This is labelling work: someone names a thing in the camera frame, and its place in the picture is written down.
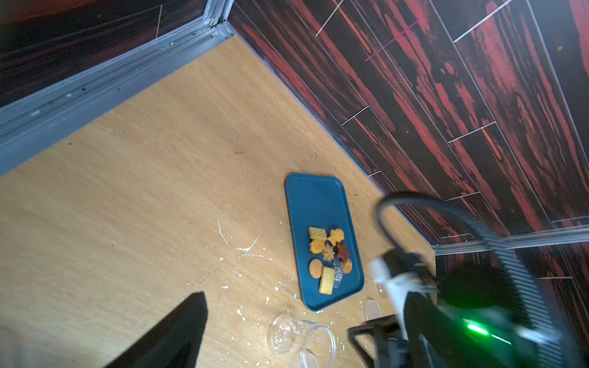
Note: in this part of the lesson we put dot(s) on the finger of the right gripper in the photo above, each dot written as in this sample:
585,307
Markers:
379,342

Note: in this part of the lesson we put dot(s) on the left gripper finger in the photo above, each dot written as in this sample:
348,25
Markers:
174,342

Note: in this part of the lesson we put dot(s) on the clear jar lid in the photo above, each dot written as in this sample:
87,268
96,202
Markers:
372,309

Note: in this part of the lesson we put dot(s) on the pale yellow rectangular biscuit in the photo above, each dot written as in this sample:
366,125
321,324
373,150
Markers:
327,280

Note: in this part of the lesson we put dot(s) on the clear jar with yellow cookies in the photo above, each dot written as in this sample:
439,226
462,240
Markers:
301,343

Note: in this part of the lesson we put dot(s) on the orange fish cookie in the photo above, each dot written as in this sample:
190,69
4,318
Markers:
317,246

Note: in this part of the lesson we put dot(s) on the yellow square waffle cookie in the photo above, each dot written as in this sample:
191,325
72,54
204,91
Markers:
317,233

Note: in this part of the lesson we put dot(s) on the clear jar with star cookies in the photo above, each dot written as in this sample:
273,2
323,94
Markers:
382,290

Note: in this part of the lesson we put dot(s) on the orange round cookie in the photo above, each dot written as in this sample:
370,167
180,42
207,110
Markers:
347,266

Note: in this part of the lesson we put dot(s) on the brown iced star cookie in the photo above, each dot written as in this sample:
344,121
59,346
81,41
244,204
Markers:
342,251

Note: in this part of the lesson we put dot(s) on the yellow swirl cookie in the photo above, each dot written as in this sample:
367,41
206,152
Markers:
328,253

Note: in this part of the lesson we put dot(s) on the yellow fish shaped cookie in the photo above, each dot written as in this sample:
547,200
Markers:
336,236

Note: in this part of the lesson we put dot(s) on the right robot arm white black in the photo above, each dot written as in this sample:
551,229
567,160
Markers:
474,317

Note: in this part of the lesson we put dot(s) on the teal plastic tray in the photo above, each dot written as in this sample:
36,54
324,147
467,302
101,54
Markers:
325,245

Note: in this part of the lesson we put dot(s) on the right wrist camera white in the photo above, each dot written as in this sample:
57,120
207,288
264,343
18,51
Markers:
400,273

